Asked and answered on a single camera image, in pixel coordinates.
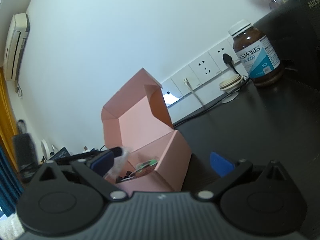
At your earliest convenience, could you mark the white sachet packet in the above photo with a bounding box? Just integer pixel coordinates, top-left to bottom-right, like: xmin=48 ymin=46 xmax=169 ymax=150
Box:
xmin=104 ymin=147 xmax=130 ymax=179

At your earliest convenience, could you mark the black small object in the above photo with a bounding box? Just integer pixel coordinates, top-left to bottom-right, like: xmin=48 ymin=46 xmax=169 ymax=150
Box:
xmin=116 ymin=171 xmax=136 ymax=183

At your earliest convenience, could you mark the green items plastic bag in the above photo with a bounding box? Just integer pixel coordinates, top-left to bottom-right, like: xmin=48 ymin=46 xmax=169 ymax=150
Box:
xmin=135 ymin=159 xmax=158 ymax=177

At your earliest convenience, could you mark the black laptop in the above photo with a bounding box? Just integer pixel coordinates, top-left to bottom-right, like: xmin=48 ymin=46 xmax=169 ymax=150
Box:
xmin=49 ymin=147 xmax=72 ymax=161

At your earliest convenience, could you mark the pink cardboard box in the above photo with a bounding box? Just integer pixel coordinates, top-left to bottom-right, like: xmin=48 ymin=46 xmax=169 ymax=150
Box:
xmin=101 ymin=69 xmax=191 ymax=194

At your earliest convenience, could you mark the round desk grommet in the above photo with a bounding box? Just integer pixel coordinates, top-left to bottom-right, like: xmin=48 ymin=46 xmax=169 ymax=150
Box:
xmin=222 ymin=92 xmax=239 ymax=103

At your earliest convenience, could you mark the beige tape roll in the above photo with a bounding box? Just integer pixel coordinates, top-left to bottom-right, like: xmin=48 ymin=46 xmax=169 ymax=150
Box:
xmin=219 ymin=74 xmax=243 ymax=90

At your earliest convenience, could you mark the brown supplement bottle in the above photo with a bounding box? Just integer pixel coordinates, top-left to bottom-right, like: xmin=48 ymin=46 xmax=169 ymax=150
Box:
xmin=228 ymin=19 xmax=282 ymax=87

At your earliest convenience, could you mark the white air conditioner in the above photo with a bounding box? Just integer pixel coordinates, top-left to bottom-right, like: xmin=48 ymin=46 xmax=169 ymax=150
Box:
xmin=3 ymin=13 xmax=30 ymax=81

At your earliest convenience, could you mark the black appliance box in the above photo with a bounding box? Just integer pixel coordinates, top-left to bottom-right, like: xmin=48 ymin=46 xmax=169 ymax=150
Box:
xmin=253 ymin=0 xmax=319 ymax=90

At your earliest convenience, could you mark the white wall socket strip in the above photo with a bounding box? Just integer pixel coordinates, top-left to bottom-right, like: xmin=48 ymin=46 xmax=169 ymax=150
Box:
xmin=162 ymin=36 xmax=247 ymax=107

